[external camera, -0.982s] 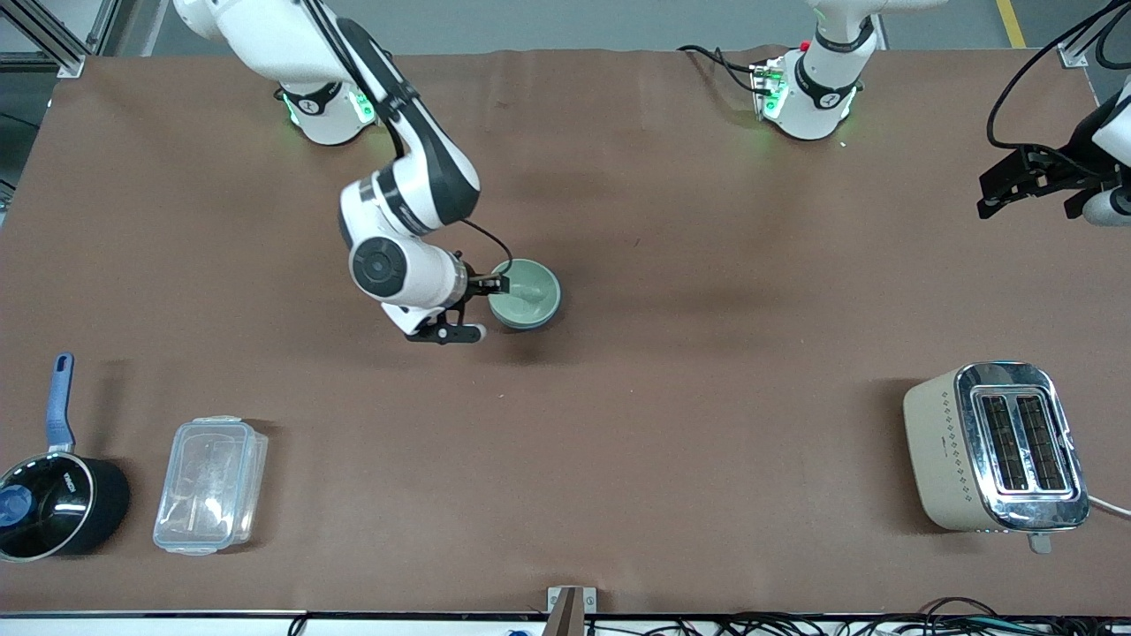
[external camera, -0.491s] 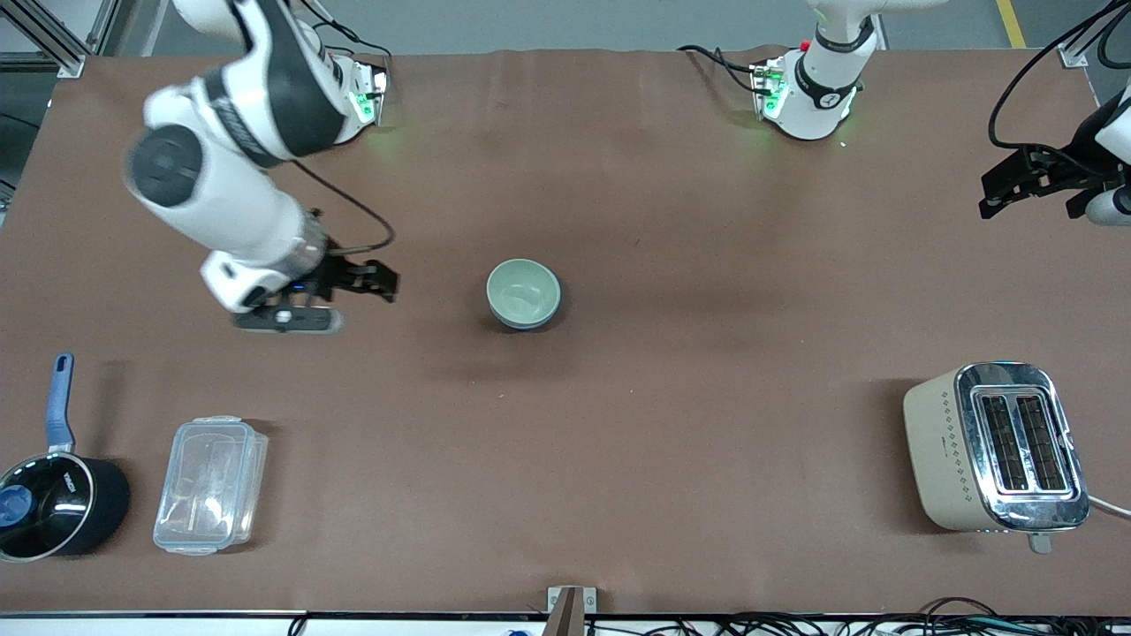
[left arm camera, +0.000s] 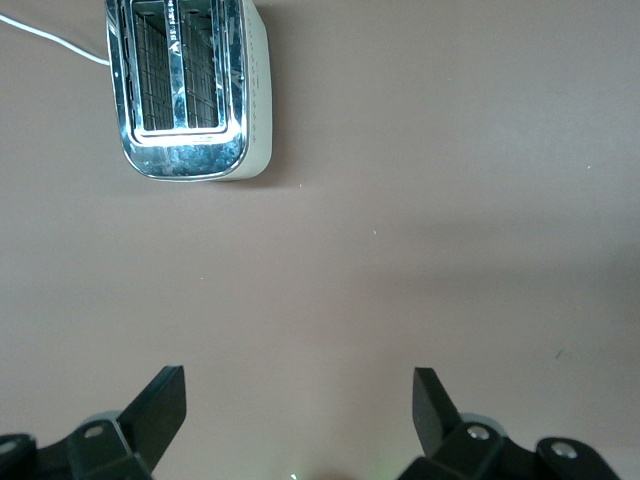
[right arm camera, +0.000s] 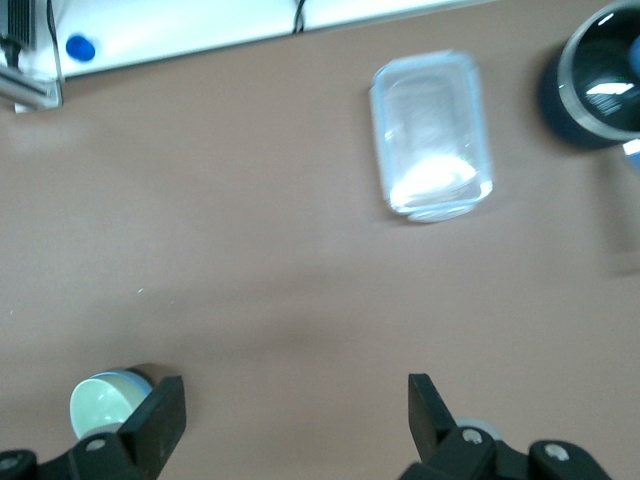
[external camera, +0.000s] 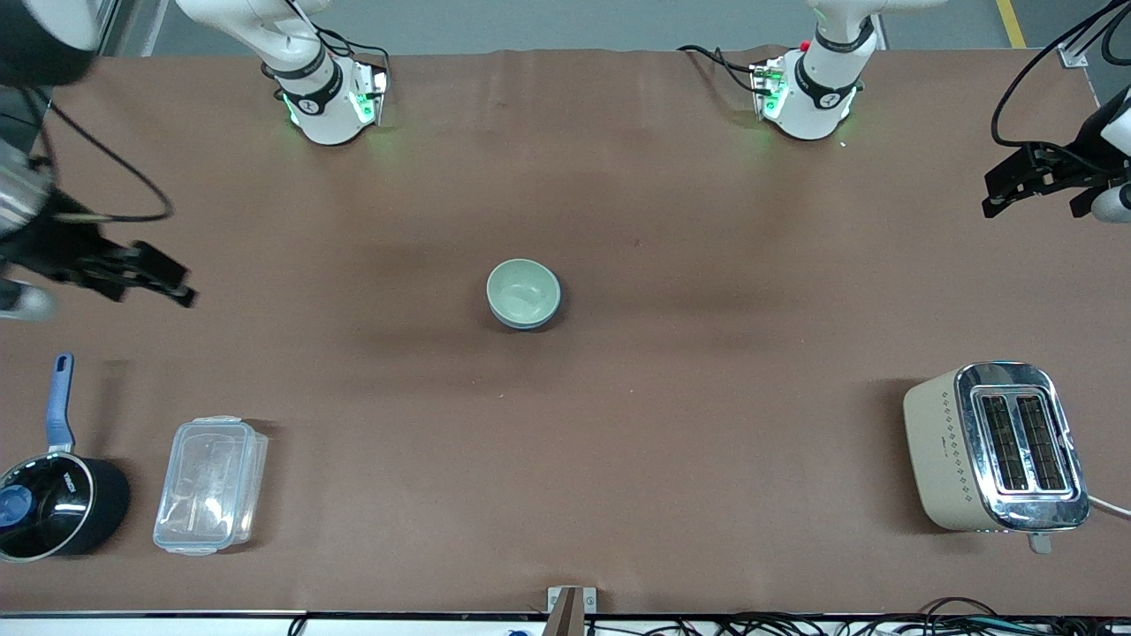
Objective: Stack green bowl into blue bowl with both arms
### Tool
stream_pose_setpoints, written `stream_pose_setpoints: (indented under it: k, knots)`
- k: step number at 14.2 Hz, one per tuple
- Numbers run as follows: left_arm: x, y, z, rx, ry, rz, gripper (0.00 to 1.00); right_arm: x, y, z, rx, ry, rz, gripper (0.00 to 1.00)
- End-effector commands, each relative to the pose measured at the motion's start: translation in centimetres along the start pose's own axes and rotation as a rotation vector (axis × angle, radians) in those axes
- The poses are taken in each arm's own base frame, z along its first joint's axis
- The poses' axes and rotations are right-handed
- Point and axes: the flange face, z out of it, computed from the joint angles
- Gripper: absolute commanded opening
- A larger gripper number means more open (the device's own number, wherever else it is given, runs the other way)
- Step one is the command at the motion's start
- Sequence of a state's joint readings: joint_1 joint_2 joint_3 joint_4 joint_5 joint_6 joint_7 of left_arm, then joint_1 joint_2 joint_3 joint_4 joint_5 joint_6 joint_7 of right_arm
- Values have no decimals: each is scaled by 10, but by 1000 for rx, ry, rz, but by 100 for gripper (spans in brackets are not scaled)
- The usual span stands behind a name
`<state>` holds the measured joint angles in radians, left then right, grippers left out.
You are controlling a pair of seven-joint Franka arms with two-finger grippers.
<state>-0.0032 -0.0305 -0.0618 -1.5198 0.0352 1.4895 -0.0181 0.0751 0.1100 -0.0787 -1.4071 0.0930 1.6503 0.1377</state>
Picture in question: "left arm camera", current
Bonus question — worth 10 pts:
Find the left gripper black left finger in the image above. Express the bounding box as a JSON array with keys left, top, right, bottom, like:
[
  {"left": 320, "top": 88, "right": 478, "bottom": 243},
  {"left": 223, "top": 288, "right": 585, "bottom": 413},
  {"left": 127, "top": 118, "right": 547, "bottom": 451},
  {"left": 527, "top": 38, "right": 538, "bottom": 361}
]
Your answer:
[{"left": 0, "top": 364, "right": 188, "bottom": 480}]

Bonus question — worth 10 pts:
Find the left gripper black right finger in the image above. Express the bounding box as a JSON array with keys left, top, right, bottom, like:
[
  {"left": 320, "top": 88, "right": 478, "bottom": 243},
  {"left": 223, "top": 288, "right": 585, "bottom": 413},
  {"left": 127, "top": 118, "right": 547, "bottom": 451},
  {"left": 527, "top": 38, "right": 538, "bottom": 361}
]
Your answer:
[{"left": 397, "top": 367, "right": 622, "bottom": 480}]

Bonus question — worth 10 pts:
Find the cream and chrome toaster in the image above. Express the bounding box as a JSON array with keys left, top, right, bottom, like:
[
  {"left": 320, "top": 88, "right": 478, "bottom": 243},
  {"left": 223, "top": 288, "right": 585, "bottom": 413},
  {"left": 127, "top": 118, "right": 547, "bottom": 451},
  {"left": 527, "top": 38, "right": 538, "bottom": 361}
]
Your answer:
[{"left": 103, "top": 0, "right": 274, "bottom": 183}]

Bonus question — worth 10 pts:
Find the white toaster power cord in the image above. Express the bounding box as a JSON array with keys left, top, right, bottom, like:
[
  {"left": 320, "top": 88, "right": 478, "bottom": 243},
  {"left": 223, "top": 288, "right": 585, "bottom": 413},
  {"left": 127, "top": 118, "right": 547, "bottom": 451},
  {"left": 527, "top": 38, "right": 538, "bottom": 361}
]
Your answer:
[{"left": 0, "top": 13, "right": 111, "bottom": 67}]

